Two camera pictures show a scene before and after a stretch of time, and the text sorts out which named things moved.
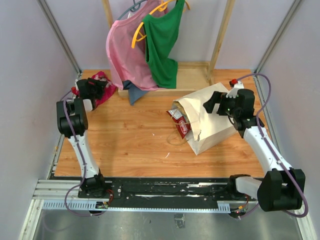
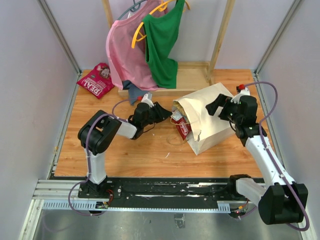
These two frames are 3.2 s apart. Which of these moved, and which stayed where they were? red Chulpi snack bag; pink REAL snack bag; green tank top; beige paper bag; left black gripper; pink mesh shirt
Moved: left black gripper; pink REAL snack bag
Stayed: pink mesh shirt; green tank top; beige paper bag; red Chulpi snack bag
